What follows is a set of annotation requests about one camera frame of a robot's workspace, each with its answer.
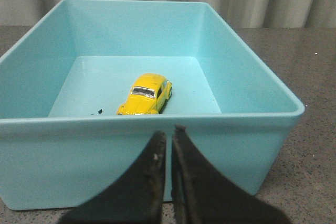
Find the yellow toy beetle car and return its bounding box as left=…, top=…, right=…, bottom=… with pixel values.
left=116, top=73, right=173, bottom=115

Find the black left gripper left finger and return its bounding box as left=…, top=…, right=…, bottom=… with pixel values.
left=59, top=131, right=166, bottom=223

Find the light blue plastic box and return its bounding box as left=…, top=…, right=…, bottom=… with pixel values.
left=1, top=0, right=304, bottom=210

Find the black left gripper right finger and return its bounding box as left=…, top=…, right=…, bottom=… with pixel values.
left=172, top=125, right=291, bottom=223

